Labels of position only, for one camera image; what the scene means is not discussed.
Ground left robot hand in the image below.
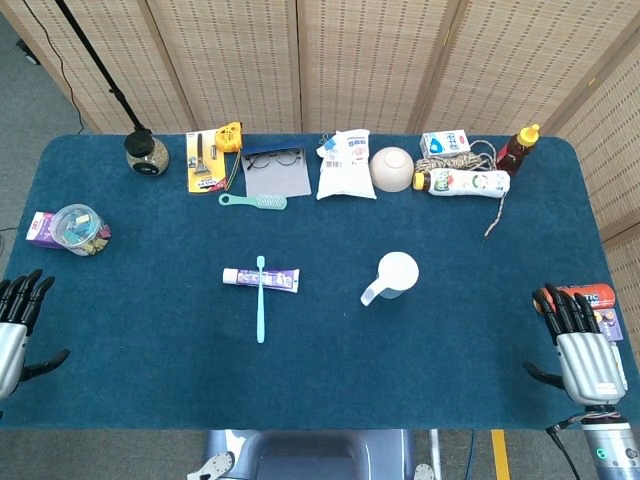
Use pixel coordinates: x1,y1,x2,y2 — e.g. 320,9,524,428
0,268,71,401

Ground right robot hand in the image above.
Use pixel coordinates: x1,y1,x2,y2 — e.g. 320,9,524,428
522,282,629,405

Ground white cup with handle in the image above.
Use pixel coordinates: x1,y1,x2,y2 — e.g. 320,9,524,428
360,251,420,307

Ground light blue toothbrush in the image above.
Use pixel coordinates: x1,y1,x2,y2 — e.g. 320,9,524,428
255,255,266,345

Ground purple white toothpaste tube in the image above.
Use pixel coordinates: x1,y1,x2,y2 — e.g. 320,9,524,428
222,267,301,294

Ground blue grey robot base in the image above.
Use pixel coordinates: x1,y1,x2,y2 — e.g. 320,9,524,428
202,428,416,480

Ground purple snack box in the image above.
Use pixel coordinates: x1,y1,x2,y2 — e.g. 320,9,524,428
593,308,625,342

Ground orange drink can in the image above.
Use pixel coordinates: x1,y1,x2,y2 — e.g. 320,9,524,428
544,282,616,311

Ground purple white small carton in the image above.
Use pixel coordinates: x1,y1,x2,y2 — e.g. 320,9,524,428
25,211,59,250

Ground clear jar of clips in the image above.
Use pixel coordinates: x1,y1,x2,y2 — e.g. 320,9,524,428
51,203,112,257

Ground white table leg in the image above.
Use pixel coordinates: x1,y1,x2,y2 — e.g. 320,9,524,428
428,428,442,480

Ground white drink bottle yellow cap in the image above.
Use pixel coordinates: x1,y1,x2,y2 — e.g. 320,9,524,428
412,167,512,199

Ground honey bottle yellow cap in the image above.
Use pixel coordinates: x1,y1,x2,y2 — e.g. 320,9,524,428
496,123,541,176

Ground glass jar black lid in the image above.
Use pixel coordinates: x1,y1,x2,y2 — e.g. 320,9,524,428
123,128,171,177

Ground razor on yellow card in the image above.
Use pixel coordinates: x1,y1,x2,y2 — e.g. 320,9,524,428
185,130,227,195

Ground white blue milk carton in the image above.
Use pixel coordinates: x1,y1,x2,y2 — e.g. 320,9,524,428
419,129,472,157

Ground blue carpet table mat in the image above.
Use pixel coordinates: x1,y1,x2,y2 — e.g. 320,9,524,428
0,132,621,432

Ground beige bowl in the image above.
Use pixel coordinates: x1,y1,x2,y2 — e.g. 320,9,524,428
369,146,416,193

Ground black stand pole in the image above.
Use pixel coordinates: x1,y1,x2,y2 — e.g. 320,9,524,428
53,0,147,135

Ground mint green hairbrush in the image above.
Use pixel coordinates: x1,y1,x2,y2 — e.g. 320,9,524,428
218,192,289,211

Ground small black white device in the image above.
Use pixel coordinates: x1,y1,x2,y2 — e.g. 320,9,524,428
14,39,42,66

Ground yellow tape measure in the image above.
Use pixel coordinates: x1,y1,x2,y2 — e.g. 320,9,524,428
214,121,245,192

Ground white powder bag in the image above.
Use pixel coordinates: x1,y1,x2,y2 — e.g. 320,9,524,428
315,128,377,201

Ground grey blue glasses case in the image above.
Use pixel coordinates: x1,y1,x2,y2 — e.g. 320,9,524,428
241,143,313,198

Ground black round eyeglasses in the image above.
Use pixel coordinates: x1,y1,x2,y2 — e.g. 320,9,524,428
243,149,303,171

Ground bamboo folding screen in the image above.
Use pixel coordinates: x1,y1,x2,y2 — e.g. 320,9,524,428
0,0,640,321

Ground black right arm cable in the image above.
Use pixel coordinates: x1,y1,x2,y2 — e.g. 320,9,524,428
545,415,585,480

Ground blue floor cable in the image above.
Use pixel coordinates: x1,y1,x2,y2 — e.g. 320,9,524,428
464,428,476,480

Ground coiled twine rope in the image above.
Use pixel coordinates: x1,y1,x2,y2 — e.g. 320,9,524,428
413,139,509,241

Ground thin black floor cable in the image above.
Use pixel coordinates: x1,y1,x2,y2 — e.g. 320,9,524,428
19,0,86,132

